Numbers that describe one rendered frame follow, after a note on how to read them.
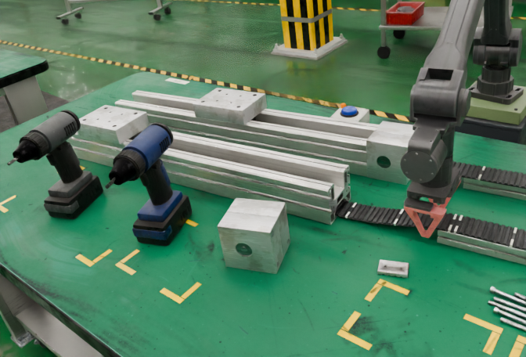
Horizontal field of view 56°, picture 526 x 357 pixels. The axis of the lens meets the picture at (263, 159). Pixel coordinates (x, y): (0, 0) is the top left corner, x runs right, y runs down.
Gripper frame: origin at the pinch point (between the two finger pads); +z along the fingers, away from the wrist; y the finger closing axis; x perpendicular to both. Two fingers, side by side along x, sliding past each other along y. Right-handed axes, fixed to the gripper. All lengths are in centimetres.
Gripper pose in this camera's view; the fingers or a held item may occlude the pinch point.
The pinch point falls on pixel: (431, 221)
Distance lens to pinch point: 97.5
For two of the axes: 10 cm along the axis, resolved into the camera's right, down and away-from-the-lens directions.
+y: -5.3, 4.8, -7.0
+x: 8.4, 1.7, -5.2
